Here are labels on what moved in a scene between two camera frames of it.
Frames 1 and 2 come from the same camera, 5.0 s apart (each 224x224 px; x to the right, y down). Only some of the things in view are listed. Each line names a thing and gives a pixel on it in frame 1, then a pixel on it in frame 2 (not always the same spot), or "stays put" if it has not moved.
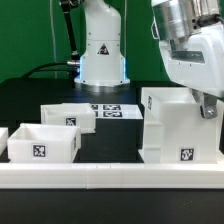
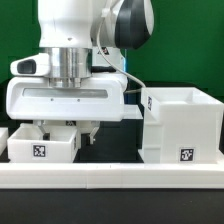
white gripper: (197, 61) → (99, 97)
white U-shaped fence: (118, 175) stays put
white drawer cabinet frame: (174, 130) stays put
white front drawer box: (44, 143) stays put
